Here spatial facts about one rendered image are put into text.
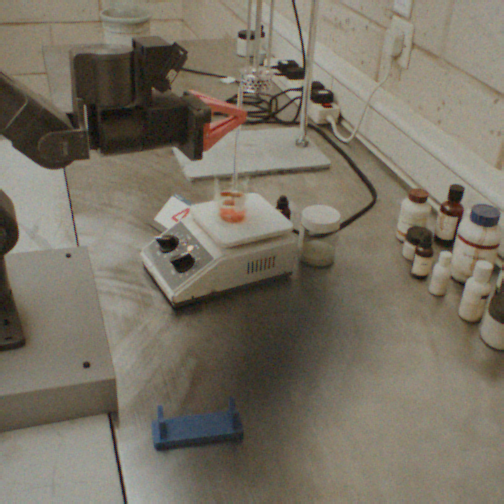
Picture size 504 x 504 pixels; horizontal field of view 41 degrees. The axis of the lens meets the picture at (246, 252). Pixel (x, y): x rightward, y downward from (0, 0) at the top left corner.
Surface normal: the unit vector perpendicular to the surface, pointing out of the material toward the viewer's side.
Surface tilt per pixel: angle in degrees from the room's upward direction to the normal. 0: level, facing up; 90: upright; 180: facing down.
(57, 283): 4
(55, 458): 0
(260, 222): 0
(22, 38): 90
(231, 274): 90
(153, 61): 90
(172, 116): 90
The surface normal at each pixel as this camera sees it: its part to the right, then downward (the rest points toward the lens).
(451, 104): -0.95, 0.12
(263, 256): 0.47, 0.49
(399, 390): 0.04, -0.84
